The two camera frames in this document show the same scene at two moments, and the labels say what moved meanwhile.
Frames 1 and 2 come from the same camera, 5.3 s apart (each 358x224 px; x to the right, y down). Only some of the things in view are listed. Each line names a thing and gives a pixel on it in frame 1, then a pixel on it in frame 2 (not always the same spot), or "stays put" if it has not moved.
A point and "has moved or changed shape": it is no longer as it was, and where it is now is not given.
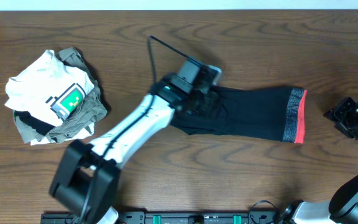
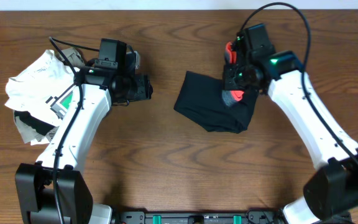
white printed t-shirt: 50,91 stays put
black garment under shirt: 39,126 stays put
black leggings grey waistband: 270,114 has moved or changed shape
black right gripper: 342,115 to 232,78
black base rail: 176,216 stays put
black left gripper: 208,101 to 145,87
